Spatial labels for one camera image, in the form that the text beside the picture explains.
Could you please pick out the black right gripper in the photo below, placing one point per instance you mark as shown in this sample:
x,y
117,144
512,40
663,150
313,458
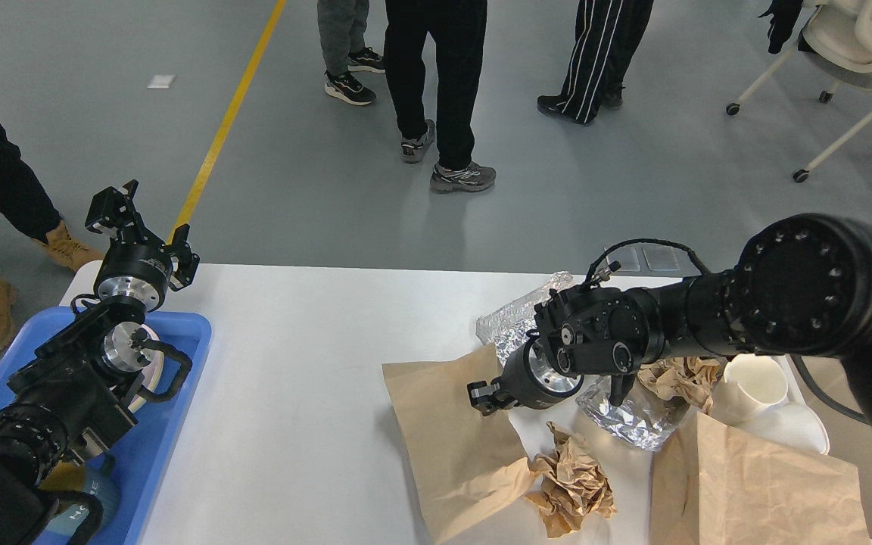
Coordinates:
x,y
527,380

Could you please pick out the teal HOME mug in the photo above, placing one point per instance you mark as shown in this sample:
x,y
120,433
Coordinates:
x,y
71,515

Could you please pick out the white office chair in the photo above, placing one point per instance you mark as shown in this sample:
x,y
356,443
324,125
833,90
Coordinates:
x,y
836,37

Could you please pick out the crumpled aluminium foil tray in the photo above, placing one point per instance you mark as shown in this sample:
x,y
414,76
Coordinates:
x,y
507,327

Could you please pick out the pink plate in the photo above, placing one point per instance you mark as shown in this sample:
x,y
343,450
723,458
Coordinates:
x,y
151,377

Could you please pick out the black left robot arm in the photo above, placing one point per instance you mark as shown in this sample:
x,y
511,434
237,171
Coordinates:
x,y
72,400

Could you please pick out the person in striped trousers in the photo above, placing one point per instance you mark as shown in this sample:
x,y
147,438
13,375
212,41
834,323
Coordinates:
x,y
607,33

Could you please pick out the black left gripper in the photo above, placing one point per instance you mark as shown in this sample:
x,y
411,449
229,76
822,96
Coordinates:
x,y
132,266

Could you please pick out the white paper cup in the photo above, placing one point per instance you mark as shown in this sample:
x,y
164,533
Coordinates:
x,y
750,384

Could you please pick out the black jacket on chair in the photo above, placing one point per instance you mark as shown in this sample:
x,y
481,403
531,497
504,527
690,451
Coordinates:
x,y
783,17

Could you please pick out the crumpled brown paper ball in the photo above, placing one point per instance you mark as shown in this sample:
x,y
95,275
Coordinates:
x,y
573,485

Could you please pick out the person in black sneakers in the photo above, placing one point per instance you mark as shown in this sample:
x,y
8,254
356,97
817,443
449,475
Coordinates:
x,y
341,35

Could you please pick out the white paper bowl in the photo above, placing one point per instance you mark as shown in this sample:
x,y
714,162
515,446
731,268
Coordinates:
x,y
792,424

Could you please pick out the brown paper bag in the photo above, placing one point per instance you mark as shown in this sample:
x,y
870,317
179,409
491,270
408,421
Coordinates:
x,y
713,484
466,466

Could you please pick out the person in grey sneakers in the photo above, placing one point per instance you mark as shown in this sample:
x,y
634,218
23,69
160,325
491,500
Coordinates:
x,y
458,29

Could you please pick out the yellow plate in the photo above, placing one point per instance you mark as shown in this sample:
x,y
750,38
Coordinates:
x,y
66,477

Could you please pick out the crumpled foil bag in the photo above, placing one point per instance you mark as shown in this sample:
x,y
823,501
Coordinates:
x,y
642,420

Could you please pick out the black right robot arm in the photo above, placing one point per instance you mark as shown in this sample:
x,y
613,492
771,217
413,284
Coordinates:
x,y
801,287

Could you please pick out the blue plastic tray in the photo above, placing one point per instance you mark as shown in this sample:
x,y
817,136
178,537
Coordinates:
x,y
144,453

